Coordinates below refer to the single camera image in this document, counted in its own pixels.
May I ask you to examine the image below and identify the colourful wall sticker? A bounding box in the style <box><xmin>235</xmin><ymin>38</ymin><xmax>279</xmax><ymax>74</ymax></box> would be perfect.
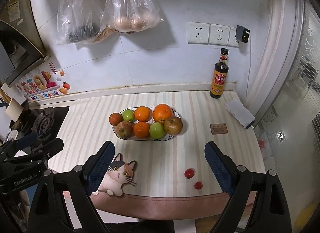
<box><xmin>16</xmin><ymin>61</ymin><xmax>72</xmax><ymax>102</ymax></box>

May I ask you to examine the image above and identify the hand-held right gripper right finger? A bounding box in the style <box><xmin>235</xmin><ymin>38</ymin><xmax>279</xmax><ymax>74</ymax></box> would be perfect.
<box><xmin>204</xmin><ymin>141</ymin><xmax>292</xmax><ymax>233</ymax></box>

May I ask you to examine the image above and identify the large orange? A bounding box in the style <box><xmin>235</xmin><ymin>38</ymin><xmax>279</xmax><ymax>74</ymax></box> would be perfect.
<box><xmin>153</xmin><ymin>103</ymin><xmax>173</xmax><ymax>122</ymax></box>

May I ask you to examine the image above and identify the dark sauce bottle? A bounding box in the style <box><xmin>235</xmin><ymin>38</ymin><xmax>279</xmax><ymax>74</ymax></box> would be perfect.
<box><xmin>209</xmin><ymin>48</ymin><xmax>229</xmax><ymax>99</ymax></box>

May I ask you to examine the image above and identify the clear bag of eggs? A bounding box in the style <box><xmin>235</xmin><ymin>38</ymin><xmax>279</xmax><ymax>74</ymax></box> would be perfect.
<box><xmin>104</xmin><ymin>0</ymin><xmax>164</xmax><ymax>33</ymax></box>

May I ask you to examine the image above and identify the green apple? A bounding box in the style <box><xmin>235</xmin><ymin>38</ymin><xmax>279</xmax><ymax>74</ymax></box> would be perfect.
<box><xmin>149</xmin><ymin>122</ymin><xmax>165</xmax><ymax>139</ymax></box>
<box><xmin>122</xmin><ymin>109</ymin><xmax>136</xmax><ymax>122</ymax></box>

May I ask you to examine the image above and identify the person's left forearm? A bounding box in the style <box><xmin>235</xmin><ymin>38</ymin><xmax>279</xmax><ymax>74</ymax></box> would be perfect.
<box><xmin>19</xmin><ymin>190</ymin><xmax>32</xmax><ymax>215</ymax></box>

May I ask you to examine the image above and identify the oval patterned ceramic plate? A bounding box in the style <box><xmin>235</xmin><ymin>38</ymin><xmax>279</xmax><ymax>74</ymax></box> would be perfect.
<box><xmin>112</xmin><ymin>107</ymin><xmax>182</xmax><ymax>141</ymax></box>

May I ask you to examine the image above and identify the white charger cable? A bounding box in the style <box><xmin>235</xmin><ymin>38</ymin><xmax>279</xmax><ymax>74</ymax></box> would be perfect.
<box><xmin>245</xmin><ymin>40</ymin><xmax>252</xmax><ymax>103</ymax></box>

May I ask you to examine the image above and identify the black charger plug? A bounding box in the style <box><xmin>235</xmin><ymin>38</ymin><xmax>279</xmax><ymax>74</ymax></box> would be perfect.
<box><xmin>235</xmin><ymin>25</ymin><xmax>250</xmax><ymax>43</ymax></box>

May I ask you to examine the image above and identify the dark orange tangerine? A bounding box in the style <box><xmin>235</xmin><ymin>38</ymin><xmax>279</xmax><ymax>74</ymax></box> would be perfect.
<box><xmin>109</xmin><ymin>112</ymin><xmax>123</xmax><ymax>126</ymax></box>

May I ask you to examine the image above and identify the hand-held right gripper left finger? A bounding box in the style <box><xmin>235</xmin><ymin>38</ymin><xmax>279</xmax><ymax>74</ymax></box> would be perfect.
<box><xmin>27</xmin><ymin>141</ymin><xmax>116</xmax><ymax>233</ymax></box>

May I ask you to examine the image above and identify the beige paper roll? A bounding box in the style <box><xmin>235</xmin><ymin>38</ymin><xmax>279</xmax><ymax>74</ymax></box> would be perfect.
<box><xmin>5</xmin><ymin>99</ymin><xmax>27</xmax><ymax>121</ymax></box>

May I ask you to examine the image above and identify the clear bag with dark contents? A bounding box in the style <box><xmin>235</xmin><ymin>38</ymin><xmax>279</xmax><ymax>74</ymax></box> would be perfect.
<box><xmin>57</xmin><ymin>0</ymin><xmax>118</xmax><ymax>45</ymax></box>

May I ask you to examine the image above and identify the white wall outlet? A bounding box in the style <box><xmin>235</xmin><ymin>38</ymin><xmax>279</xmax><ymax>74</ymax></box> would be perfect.
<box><xmin>209</xmin><ymin>24</ymin><xmax>231</xmax><ymax>45</ymax></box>
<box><xmin>228</xmin><ymin>26</ymin><xmax>240</xmax><ymax>47</ymax></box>
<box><xmin>187</xmin><ymin>22</ymin><xmax>210</xmax><ymax>44</ymax></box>

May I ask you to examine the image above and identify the black gas stove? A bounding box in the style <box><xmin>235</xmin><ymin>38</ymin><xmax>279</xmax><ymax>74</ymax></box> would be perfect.
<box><xmin>7</xmin><ymin>106</ymin><xmax>70</xmax><ymax>148</ymax></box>

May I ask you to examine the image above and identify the small metal pot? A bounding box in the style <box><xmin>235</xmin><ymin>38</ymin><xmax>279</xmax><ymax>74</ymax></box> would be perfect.
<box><xmin>9</xmin><ymin>116</ymin><xmax>32</xmax><ymax>131</ymax></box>

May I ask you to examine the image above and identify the sliding glass door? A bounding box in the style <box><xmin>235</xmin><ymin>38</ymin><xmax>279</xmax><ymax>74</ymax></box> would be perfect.
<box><xmin>247</xmin><ymin>0</ymin><xmax>320</xmax><ymax>163</ymax></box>

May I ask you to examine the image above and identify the small brown card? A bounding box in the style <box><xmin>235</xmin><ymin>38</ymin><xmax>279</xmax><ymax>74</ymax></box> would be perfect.
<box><xmin>209</xmin><ymin>123</ymin><xmax>229</xmax><ymax>135</ymax></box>

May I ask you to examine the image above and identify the striped cat print mat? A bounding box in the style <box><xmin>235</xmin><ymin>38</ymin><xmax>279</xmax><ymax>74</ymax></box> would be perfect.
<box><xmin>47</xmin><ymin>90</ymin><xmax>267</xmax><ymax>221</ymax></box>

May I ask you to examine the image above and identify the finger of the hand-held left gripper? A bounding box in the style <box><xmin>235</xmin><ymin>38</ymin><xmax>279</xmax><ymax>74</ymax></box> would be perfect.
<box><xmin>27</xmin><ymin>138</ymin><xmax>64</xmax><ymax>160</ymax></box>
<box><xmin>0</xmin><ymin>133</ymin><xmax>38</xmax><ymax>157</ymax></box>

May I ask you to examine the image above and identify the brown red apple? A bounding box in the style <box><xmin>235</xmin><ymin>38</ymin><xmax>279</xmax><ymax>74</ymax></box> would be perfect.
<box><xmin>116</xmin><ymin>121</ymin><xmax>134</xmax><ymax>139</ymax></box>
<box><xmin>163</xmin><ymin>116</ymin><xmax>183</xmax><ymax>135</ymax></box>

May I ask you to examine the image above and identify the white folded cloth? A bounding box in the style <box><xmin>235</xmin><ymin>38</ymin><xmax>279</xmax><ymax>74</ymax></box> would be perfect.
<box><xmin>224</xmin><ymin>98</ymin><xmax>256</xmax><ymax>129</ymax></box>

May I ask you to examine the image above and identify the medium orange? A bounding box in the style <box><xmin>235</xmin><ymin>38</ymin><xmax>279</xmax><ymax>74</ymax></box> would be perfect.
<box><xmin>133</xmin><ymin>121</ymin><xmax>150</xmax><ymax>139</ymax></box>
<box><xmin>134</xmin><ymin>106</ymin><xmax>152</xmax><ymax>122</ymax></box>

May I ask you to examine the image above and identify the black range hood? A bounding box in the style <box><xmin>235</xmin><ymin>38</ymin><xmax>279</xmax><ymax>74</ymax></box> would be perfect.
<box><xmin>0</xmin><ymin>0</ymin><xmax>50</xmax><ymax>86</ymax></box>

